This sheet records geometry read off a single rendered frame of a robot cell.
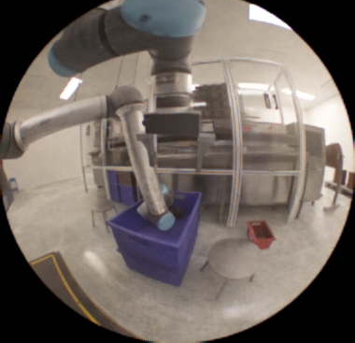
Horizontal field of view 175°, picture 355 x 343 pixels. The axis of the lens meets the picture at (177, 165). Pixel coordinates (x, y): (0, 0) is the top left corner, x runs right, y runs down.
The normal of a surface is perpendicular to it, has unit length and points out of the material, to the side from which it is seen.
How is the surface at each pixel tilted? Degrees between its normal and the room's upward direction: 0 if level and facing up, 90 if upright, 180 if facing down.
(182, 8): 114
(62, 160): 90
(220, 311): 0
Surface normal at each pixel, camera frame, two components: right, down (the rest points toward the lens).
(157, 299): -0.03, -0.99
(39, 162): 0.94, 0.01
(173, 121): -0.26, 0.51
